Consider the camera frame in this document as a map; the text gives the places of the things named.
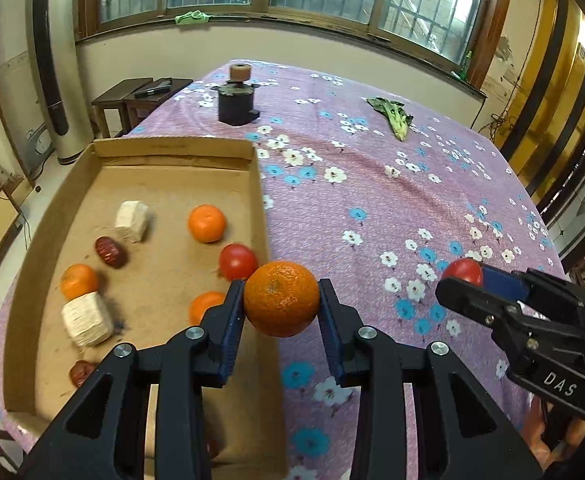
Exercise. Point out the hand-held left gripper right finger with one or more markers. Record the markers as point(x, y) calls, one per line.
point(330, 330)

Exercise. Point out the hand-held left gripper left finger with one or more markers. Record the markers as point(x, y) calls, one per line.
point(230, 330)

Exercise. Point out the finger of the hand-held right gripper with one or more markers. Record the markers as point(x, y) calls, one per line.
point(465, 297)
point(505, 282)

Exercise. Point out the red tomato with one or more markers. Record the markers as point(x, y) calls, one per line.
point(462, 271)
point(237, 261)

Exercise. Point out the orange mandarin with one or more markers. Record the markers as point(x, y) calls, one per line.
point(203, 305)
point(78, 281)
point(206, 222)
point(281, 297)

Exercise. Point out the dried red date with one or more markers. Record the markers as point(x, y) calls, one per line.
point(80, 372)
point(110, 251)

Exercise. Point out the peeled sugarcane chunk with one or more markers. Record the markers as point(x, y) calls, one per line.
point(132, 221)
point(87, 319)

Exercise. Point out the shallow cardboard box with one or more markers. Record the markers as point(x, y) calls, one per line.
point(172, 185)

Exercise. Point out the person's right hand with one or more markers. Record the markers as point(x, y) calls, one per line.
point(535, 435)

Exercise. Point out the purple floral tablecloth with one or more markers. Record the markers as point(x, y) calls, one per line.
point(372, 210)

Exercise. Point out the green leafy vegetable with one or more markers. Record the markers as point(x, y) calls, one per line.
point(395, 117)

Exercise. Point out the green bottle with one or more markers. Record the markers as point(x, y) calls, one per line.
point(466, 67)

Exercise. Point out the black stand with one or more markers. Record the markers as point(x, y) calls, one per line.
point(235, 105)

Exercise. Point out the black remote control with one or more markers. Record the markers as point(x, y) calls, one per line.
point(151, 91)

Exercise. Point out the small dark wooden table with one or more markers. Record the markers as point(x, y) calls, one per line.
point(122, 97)

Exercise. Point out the brown tape roll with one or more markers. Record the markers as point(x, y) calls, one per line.
point(239, 73)

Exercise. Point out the green cloth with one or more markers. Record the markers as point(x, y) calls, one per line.
point(192, 17)

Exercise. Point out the cream tower air conditioner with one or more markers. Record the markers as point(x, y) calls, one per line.
point(67, 60)

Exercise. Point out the yellow wooden door frame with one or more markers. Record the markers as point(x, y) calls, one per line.
point(547, 85)

